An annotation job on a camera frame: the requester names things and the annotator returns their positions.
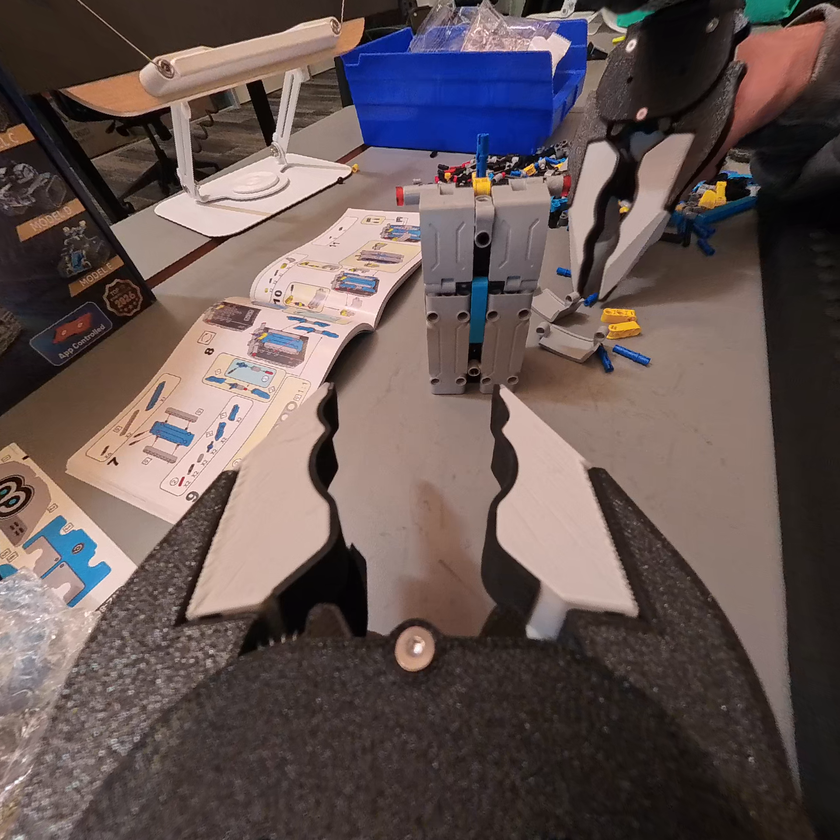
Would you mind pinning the black partition board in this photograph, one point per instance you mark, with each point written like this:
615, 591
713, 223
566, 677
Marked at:
40, 46

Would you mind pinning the tan board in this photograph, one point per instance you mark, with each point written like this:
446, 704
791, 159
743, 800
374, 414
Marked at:
105, 95

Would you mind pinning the person's right forearm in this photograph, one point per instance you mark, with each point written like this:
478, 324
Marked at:
807, 145

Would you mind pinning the brick instruction booklet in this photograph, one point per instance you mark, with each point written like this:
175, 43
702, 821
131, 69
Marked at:
236, 374

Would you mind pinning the pile of small toy bricks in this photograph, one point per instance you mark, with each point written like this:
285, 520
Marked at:
519, 168

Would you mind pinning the person's right hand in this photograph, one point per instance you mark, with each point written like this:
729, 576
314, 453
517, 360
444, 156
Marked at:
775, 66

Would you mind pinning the grey blue toy brick assembly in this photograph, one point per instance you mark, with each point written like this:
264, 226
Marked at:
453, 250

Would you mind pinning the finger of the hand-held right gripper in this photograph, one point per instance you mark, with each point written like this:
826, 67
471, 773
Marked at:
588, 210
656, 184

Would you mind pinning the grey desk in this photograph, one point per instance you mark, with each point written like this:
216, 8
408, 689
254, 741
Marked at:
683, 433

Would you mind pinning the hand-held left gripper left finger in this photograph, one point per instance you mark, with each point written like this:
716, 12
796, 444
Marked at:
263, 551

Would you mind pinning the clear plastic bags of bricks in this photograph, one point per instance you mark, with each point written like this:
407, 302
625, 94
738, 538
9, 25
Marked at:
486, 29

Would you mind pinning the blue sticker sheet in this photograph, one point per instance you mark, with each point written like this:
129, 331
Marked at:
53, 551

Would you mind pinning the toy robot kit box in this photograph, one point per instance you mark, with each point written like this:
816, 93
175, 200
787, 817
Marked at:
66, 263

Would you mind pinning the white desk stand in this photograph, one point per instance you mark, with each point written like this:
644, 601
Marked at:
243, 59

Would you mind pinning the crumpled clear plastic bag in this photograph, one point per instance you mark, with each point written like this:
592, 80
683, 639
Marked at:
33, 656

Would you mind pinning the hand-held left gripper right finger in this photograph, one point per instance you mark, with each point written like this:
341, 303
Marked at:
565, 545

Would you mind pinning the blue plastic bin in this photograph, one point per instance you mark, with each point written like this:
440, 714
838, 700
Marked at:
446, 99

